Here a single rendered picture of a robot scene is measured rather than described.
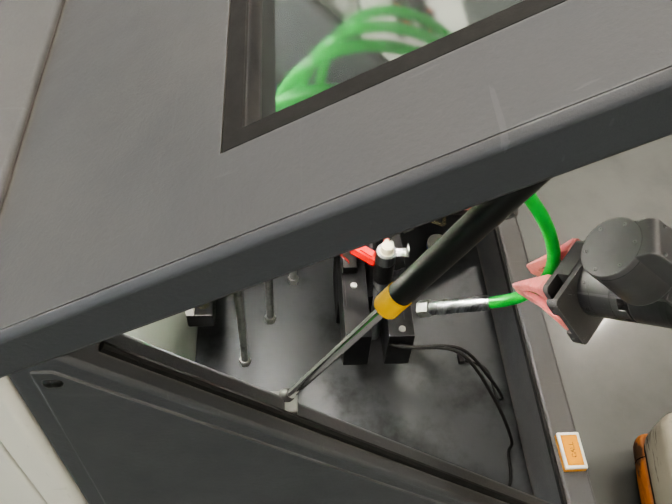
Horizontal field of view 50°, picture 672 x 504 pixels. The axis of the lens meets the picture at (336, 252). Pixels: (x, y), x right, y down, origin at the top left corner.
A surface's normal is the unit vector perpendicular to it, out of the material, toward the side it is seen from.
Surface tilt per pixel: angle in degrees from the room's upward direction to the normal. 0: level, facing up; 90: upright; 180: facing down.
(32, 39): 0
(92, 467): 90
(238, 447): 90
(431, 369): 0
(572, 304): 49
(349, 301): 0
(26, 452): 90
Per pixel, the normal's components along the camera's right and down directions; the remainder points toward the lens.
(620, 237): -0.74, -0.46
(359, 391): 0.04, -0.62
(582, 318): 0.52, 0.06
